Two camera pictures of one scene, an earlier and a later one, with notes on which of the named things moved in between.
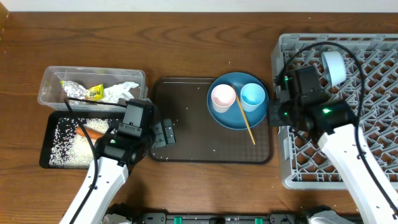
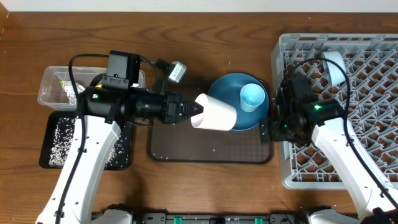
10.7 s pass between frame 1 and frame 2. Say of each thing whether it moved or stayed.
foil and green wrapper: stayed
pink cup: moved
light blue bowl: stayed
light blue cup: stayed
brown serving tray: stayed
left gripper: moved
